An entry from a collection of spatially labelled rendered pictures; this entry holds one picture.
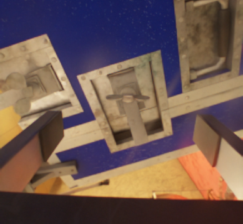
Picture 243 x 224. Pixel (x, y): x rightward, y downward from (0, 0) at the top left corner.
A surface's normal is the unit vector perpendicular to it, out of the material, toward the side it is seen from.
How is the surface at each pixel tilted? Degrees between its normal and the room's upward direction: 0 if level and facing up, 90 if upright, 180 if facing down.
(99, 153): 90
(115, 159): 90
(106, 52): 90
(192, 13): 90
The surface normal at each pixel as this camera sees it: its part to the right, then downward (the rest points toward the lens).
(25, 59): 0.14, 0.52
